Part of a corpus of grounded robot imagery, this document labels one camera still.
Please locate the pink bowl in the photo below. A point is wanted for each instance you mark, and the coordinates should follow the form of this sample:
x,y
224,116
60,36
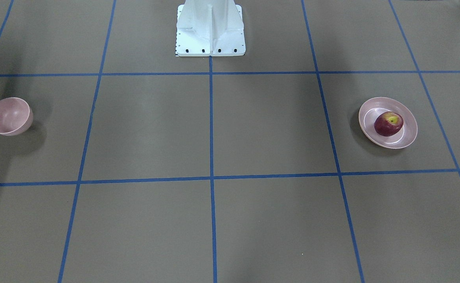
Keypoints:
x,y
16,116

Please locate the red apple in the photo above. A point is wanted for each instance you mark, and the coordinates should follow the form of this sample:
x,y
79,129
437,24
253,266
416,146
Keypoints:
x,y
388,124

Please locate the pink plate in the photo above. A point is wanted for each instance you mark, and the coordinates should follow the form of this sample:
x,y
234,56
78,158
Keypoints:
x,y
374,107

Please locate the brown paper table mat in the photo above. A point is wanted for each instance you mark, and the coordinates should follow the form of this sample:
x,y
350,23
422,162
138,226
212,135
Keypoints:
x,y
144,167

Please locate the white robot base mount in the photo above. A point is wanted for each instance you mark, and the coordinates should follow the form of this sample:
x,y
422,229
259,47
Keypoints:
x,y
210,28

